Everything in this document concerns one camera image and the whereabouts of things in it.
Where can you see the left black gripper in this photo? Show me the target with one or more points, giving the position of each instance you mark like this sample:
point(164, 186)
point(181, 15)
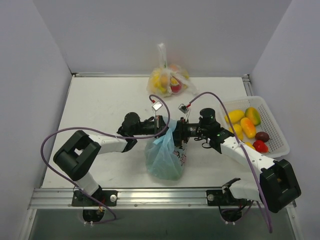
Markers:
point(159, 126)

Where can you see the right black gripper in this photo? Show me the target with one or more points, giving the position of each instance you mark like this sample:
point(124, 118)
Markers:
point(179, 131)

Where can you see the light blue plastic bag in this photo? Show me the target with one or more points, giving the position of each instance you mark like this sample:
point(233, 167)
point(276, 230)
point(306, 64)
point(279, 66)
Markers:
point(163, 159)

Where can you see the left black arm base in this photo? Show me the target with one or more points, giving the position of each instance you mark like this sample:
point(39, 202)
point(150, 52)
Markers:
point(96, 209)

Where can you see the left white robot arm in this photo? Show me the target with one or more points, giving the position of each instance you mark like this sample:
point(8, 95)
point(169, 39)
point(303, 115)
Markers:
point(77, 155)

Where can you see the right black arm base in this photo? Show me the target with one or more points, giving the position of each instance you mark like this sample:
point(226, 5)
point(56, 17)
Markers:
point(230, 209)

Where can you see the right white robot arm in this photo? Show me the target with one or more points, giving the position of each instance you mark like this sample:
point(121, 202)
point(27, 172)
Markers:
point(275, 183)

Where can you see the clear tied bag of fruits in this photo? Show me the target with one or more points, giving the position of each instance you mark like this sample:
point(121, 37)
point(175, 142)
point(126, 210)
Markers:
point(169, 79)

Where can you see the yellow fake pear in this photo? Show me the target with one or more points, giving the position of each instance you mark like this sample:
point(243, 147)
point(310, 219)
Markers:
point(236, 128)

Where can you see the orange fake fruit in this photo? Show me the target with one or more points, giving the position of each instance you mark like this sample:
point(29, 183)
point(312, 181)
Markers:
point(248, 127)

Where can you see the small yellow fake fruit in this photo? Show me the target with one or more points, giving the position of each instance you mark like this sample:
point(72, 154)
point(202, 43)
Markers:
point(250, 145)

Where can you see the orange yellow fake mango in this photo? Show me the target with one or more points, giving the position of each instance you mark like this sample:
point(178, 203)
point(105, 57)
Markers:
point(253, 114)

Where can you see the dark red fake plum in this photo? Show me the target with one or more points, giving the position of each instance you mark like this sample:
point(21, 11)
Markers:
point(262, 136)

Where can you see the red fake bell pepper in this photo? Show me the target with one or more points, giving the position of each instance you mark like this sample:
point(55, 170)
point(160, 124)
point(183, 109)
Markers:
point(260, 146)

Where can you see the white plastic basket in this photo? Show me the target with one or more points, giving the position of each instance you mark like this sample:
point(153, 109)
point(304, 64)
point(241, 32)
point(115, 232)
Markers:
point(277, 144)

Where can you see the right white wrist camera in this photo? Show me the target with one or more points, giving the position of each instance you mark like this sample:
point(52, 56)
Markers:
point(185, 109)

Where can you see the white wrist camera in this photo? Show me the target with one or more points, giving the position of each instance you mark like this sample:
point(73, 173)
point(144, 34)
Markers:
point(185, 109)
point(157, 105)

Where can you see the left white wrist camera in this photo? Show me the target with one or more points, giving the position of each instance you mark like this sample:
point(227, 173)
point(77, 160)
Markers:
point(157, 105)

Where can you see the aluminium front rail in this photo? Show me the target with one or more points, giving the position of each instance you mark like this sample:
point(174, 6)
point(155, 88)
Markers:
point(127, 198)

